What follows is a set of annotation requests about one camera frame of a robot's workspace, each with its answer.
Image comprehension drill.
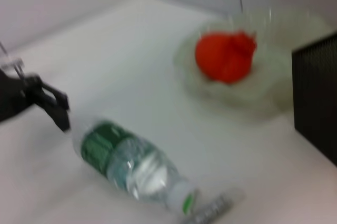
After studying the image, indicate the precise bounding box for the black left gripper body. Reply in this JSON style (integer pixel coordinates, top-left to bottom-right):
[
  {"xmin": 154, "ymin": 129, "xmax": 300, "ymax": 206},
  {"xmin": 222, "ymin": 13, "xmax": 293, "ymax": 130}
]
[{"xmin": 0, "ymin": 72, "xmax": 43, "ymax": 124}]

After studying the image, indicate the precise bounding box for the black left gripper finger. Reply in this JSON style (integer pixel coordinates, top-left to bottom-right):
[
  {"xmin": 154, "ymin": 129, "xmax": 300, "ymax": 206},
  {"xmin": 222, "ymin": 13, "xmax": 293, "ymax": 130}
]
[
  {"xmin": 32, "ymin": 97, "xmax": 71, "ymax": 133},
  {"xmin": 40, "ymin": 82, "xmax": 70, "ymax": 110}
]

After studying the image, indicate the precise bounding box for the clear green-label water bottle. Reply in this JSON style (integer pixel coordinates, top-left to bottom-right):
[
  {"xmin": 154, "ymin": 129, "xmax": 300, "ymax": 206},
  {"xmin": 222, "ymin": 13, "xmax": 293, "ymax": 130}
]
[{"xmin": 71, "ymin": 119, "xmax": 199, "ymax": 216}]

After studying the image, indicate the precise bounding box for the red-orange toy orange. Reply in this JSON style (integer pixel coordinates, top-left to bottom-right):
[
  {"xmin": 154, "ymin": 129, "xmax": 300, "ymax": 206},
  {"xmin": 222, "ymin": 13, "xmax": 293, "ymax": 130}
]
[{"xmin": 194, "ymin": 30, "xmax": 258, "ymax": 86}]

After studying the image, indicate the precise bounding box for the grey pen in clear sleeve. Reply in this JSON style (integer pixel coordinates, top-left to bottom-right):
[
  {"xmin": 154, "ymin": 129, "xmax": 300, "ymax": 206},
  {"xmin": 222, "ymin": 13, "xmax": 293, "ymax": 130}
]
[{"xmin": 181, "ymin": 190, "xmax": 245, "ymax": 224}]

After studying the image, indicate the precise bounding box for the pale green glass fruit plate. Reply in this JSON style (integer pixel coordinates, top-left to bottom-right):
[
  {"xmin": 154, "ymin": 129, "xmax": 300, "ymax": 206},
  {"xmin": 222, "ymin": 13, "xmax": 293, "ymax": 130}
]
[{"xmin": 173, "ymin": 7, "xmax": 333, "ymax": 120}]

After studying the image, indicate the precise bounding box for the black mesh pen holder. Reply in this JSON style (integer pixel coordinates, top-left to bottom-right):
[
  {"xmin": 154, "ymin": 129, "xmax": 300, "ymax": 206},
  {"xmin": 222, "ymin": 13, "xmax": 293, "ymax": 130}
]
[{"xmin": 290, "ymin": 32, "xmax": 337, "ymax": 169}]

